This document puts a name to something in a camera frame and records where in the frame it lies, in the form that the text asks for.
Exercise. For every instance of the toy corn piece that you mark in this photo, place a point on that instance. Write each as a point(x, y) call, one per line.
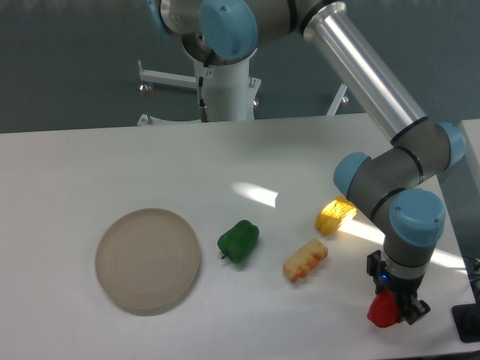
point(304, 260)

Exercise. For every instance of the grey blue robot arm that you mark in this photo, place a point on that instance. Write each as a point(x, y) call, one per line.
point(219, 35)

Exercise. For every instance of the green toy pepper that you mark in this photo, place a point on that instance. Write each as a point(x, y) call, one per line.
point(237, 243)

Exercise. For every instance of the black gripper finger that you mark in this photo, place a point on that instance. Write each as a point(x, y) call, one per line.
point(411, 309)

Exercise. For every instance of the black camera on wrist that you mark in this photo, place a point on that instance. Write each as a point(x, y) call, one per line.
point(374, 264)

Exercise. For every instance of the black box at table edge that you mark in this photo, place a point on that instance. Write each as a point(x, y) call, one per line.
point(466, 319)

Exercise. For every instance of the beige round plate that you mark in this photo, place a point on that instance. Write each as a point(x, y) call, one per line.
point(147, 261)

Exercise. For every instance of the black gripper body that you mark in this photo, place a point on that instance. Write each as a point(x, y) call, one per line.
point(404, 290)

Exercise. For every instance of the yellow toy pepper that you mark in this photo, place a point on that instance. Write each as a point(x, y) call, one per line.
point(340, 210)

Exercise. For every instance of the red toy pepper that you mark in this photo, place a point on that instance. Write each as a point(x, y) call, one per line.
point(383, 311)

